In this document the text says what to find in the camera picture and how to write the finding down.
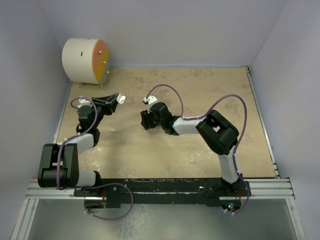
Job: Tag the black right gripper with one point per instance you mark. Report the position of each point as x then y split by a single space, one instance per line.
146 118

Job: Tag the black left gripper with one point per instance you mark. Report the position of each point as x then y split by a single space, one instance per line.
110 108

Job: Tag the white earbud charging case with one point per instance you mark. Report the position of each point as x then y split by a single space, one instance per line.
121 99

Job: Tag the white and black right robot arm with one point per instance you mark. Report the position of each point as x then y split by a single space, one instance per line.
218 133

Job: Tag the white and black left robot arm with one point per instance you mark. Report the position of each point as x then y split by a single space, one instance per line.
59 162

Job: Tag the white cylinder with orange face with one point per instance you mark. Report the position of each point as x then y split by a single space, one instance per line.
86 61

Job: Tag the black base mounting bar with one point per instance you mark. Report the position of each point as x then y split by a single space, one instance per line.
211 192

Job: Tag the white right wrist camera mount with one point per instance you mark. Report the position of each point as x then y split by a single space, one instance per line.
150 101

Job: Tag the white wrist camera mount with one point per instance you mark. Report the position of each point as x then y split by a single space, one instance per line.
84 102
150 101

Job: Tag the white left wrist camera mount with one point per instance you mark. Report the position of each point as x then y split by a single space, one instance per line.
84 102

